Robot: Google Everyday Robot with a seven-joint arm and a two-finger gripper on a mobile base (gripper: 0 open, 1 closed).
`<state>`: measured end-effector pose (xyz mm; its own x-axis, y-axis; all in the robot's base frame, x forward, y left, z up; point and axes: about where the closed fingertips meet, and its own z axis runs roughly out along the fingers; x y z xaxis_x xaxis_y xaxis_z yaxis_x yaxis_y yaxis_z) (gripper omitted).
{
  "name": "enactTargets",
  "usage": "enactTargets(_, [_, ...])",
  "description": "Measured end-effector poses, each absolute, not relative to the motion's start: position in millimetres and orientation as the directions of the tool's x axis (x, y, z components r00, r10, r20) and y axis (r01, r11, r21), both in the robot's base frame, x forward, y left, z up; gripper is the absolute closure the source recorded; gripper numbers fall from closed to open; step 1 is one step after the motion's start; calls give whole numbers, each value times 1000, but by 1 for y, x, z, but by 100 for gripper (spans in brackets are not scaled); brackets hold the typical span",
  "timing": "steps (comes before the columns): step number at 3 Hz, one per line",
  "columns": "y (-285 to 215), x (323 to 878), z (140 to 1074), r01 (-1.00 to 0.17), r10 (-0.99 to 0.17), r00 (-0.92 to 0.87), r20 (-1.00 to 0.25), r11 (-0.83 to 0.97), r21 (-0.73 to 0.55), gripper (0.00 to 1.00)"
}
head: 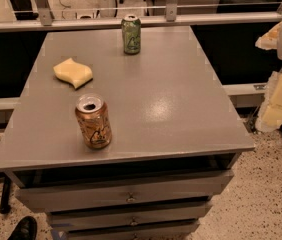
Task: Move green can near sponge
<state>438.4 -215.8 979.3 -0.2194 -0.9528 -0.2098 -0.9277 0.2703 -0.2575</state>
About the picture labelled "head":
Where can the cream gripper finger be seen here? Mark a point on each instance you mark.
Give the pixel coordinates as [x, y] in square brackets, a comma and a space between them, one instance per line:
[270, 114]
[268, 41]

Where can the green soda can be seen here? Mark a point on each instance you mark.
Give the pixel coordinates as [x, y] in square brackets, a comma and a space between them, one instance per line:
[131, 34]

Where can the yellow sponge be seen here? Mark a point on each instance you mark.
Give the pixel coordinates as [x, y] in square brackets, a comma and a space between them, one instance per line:
[72, 72]

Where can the orange soda can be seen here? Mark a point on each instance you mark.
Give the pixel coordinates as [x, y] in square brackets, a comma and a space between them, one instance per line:
[92, 115]

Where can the grey drawer cabinet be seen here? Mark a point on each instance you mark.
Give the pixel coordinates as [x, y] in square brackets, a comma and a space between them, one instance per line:
[175, 137]

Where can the black shoe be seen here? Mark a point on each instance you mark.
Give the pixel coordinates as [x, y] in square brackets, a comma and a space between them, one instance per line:
[26, 229]

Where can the metal guard rail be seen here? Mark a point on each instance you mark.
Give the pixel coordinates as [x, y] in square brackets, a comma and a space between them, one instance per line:
[59, 15]

